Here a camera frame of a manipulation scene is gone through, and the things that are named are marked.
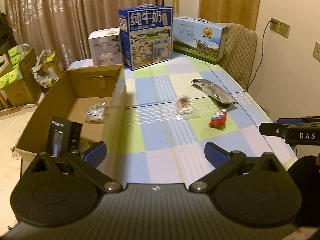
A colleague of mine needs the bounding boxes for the white appliance box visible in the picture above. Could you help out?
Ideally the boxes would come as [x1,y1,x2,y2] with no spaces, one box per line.
[88,27,123,66]

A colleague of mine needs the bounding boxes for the beige curtain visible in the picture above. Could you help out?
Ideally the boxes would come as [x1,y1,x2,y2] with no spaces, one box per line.
[1,0,164,68]

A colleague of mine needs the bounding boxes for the bag of cotton swabs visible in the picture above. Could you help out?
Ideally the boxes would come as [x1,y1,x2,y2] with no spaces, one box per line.
[176,95,201,120]

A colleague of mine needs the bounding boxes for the stacked tissue cartons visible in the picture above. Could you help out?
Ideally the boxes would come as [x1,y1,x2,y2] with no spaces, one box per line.
[0,43,63,108]

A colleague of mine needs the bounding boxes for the light blue cow milk box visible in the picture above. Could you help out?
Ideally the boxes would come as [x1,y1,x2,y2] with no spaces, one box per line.
[172,16,228,64]

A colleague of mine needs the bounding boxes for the checked bed sheet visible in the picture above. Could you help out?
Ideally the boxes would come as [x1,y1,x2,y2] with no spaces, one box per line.
[67,52,298,185]

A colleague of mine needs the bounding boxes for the black power cable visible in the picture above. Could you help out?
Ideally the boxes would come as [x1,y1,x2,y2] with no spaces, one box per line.
[246,21,272,91]

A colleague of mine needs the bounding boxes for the brown cardboard box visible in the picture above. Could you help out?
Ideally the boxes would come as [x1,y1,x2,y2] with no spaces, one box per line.
[15,64,126,178]

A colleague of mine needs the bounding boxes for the clear packet with white pad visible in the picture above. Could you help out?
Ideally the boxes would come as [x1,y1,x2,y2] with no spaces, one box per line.
[85,100,108,124]

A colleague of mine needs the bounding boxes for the black shaver box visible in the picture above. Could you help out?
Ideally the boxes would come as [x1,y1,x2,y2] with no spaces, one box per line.
[46,116,82,157]

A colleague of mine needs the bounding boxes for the wall socket with plug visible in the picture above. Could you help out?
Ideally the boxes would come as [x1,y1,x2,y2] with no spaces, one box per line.
[270,18,280,33]

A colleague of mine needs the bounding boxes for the quilted beige chair cover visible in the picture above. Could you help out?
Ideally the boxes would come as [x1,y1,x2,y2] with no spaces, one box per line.
[219,23,258,90]

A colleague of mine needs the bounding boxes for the red white plush toy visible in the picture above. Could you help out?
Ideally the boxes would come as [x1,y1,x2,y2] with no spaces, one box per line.
[209,109,227,128]

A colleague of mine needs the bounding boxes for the blue milk carton box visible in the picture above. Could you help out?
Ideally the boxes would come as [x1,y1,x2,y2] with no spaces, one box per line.
[118,4,173,71]

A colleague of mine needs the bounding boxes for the silver foil pouch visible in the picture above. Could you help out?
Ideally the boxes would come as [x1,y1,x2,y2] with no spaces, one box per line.
[191,79,238,105]

